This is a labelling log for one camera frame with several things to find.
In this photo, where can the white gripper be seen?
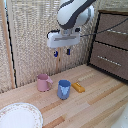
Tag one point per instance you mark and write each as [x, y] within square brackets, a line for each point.
[63, 40]

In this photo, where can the blue mug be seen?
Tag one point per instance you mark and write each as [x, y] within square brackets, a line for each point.
[63, 90]

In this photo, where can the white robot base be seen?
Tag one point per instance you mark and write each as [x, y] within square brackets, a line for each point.
[121, 120]

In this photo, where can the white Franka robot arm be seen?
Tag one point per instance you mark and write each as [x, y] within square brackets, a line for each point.
[71, 11]

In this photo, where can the dark wooden drawer cabinet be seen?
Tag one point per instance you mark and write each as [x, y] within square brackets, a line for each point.
[91, 50]

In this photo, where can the woven bamboo screen panel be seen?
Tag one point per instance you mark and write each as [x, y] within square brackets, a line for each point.
[83, 56]
[33, 40]

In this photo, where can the pink mug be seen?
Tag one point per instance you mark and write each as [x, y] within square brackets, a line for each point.
[42, 83]

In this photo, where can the orange block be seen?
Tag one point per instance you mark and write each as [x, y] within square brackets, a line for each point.
[78, 87]

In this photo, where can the white plate with patterned rim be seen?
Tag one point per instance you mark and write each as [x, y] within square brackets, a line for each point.
[18, 116]

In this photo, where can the wooden screen post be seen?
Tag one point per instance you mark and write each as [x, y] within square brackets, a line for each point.
[6, 43]

